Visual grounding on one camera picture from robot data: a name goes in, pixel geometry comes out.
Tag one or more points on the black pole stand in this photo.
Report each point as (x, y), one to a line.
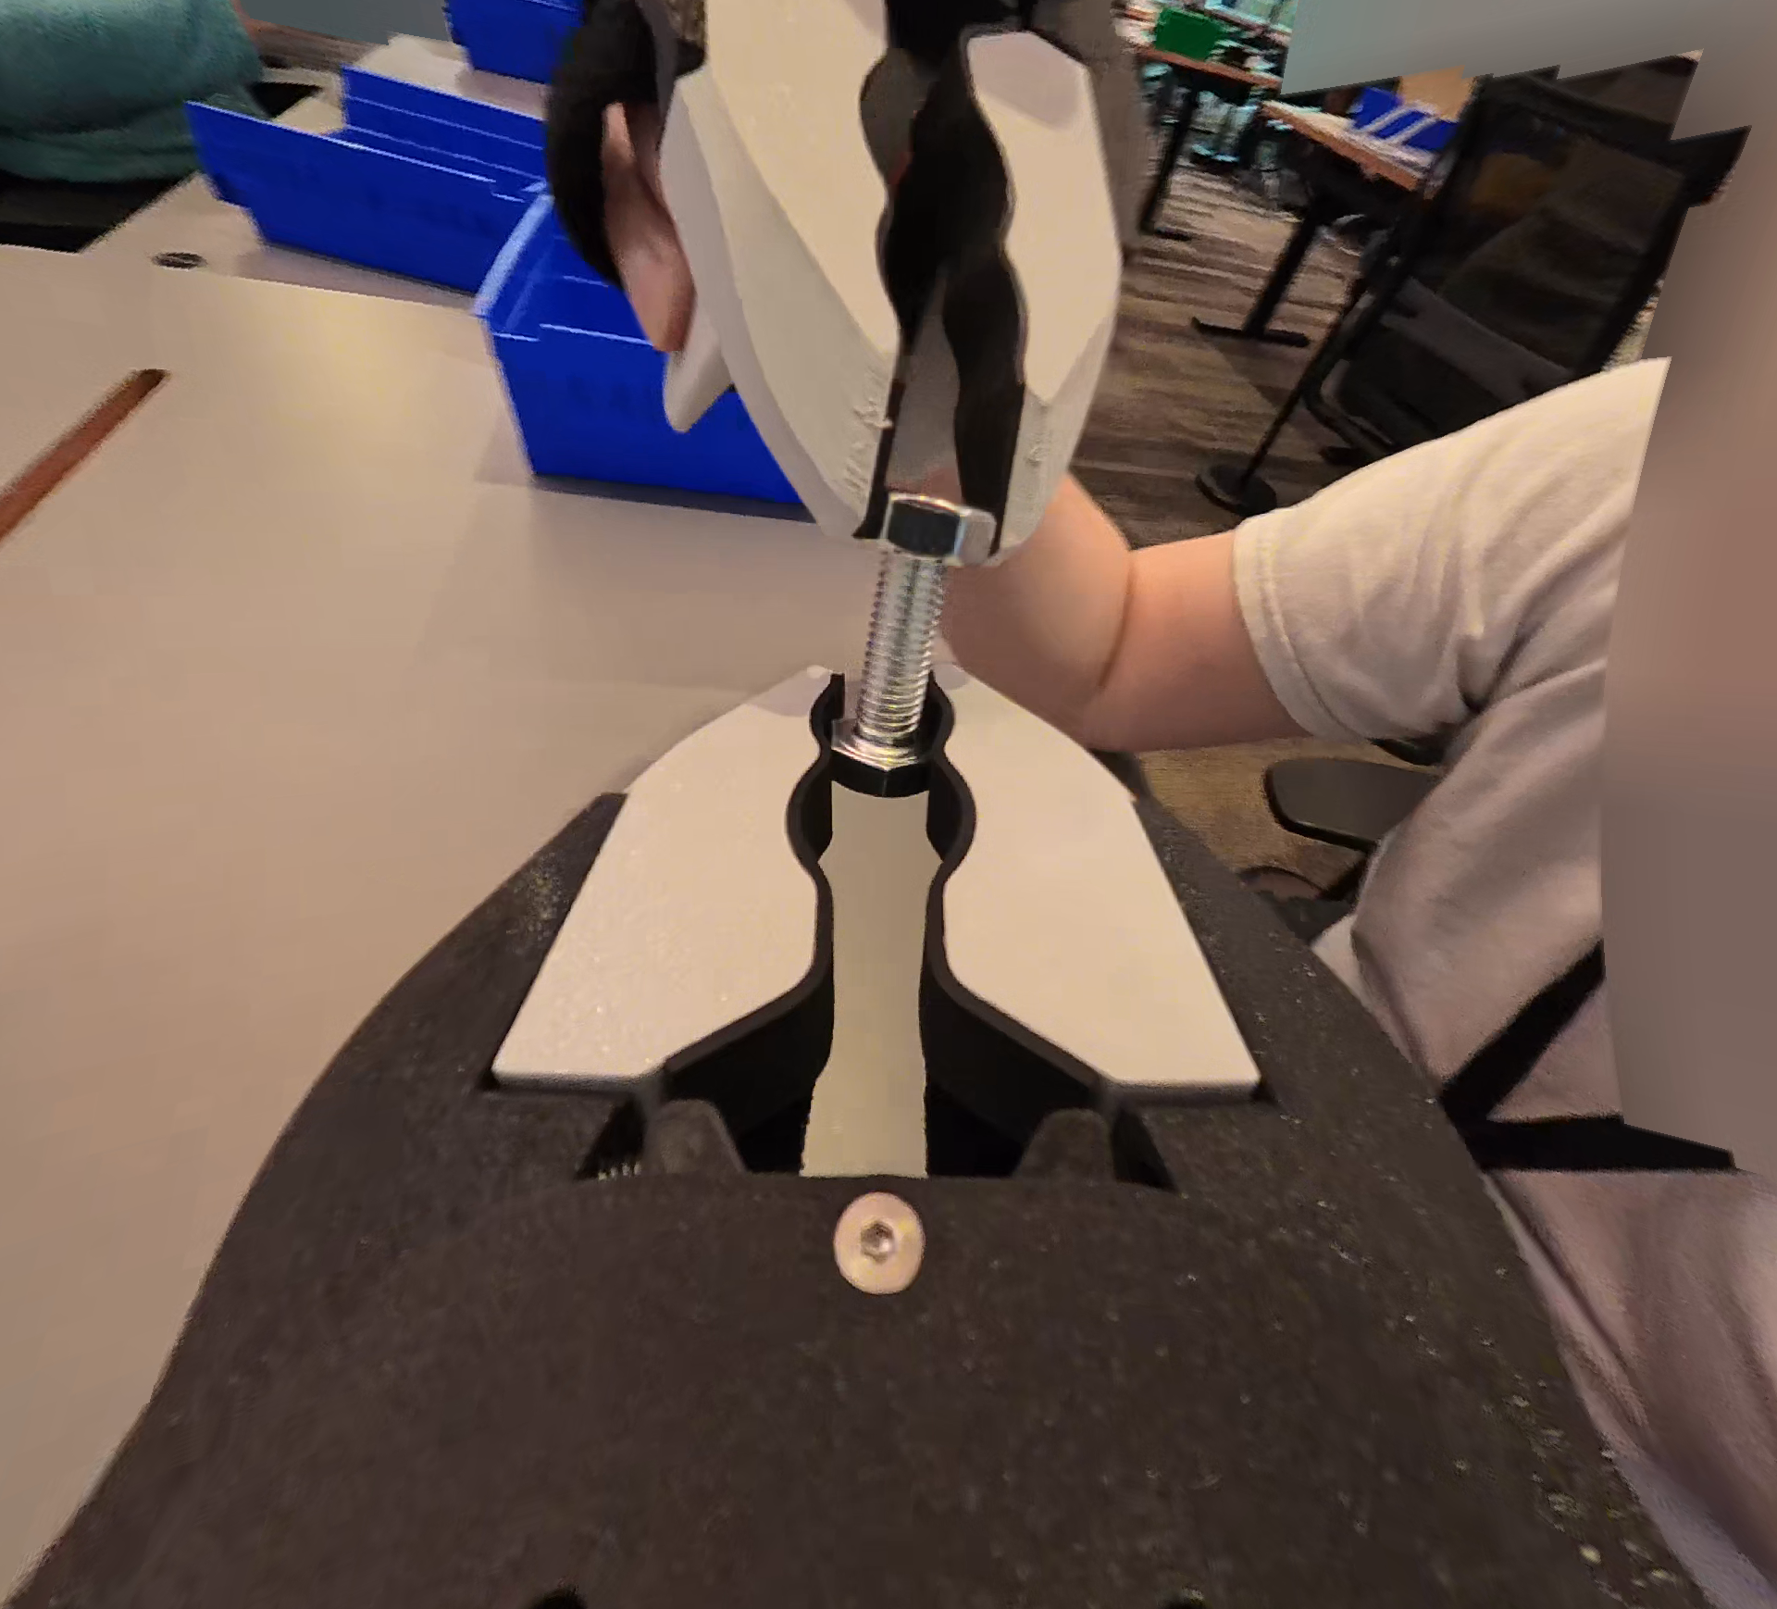
(1235, 491)

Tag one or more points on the wooden top desk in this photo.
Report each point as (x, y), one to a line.
(1318, 126)

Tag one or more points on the black mesh office chair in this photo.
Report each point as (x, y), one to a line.
(1527, 249)

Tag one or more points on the green box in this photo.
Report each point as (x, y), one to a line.
(1191, 34)

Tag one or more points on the person's right hand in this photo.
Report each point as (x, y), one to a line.
(646, 234)

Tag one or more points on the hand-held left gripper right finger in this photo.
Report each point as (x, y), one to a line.
(1096, 928)

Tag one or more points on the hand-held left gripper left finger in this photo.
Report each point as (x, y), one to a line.
(680, 915)

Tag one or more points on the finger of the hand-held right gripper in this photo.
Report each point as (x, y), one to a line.
(778, 178)
(1063, 221)

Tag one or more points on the steel hex bolt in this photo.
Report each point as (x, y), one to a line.
(896, 650)

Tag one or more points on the person's right forearm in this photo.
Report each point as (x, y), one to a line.
(1041, 623)

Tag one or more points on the black chair armrest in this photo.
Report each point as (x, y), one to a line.
(1346, 804)

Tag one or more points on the blue plastic bin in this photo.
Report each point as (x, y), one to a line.
(508, 34)
(347, 193)
(1402, 121)
(611, 415)

